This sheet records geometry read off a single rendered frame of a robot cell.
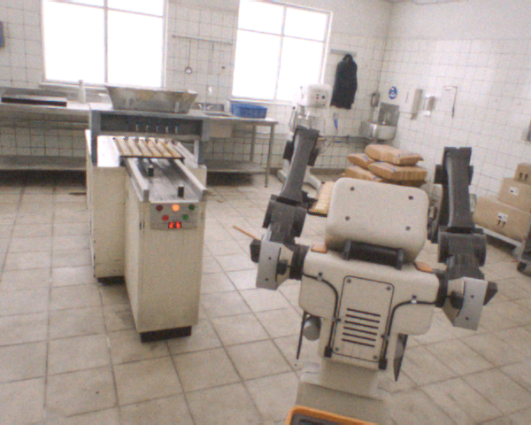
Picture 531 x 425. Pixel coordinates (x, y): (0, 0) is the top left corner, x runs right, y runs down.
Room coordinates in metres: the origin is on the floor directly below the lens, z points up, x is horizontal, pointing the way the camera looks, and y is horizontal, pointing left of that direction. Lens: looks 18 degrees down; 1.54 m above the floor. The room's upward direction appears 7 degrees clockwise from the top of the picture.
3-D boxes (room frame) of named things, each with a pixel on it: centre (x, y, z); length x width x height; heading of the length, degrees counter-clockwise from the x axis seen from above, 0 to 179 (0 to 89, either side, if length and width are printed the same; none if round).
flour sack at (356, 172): (5.75, -1.26, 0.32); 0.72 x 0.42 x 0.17; 30
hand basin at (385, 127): (6.75, -1.49, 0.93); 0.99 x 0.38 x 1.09; 26
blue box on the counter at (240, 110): (5.92, 0.43, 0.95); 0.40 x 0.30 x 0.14; 119
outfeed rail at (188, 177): (3.07, 0.77, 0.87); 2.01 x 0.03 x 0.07; 25
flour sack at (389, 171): (5.59, -1.57, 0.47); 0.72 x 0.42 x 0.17; 121
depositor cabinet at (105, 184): (3.34, 1.05, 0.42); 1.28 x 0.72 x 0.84; 25
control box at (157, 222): (2.12, 0.48, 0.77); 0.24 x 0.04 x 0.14; 115
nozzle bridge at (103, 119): (2.91, 0.85, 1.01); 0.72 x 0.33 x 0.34; 115
